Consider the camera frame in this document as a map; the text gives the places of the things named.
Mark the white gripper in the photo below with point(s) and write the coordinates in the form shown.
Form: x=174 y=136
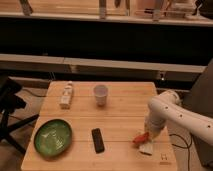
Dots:
x=152 y=129

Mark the red pepper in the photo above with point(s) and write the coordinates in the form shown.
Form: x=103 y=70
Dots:
x=141 y=138

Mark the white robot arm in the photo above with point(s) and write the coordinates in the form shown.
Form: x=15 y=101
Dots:
x=166 y=106

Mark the black remote control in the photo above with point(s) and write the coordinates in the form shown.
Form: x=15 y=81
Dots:
x=98 y=141

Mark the white paper cup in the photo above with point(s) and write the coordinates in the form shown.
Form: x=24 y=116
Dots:
x=100 y=94

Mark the white bottle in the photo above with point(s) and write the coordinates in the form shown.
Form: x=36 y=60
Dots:
x=66 y=97

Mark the green plate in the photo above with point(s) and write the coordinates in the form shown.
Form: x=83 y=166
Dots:
x=53 y=138

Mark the black tripod stand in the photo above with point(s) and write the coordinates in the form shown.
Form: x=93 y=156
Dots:
x=9 y=102

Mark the wooden shelf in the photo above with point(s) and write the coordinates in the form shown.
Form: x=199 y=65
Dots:
x=112 y=68

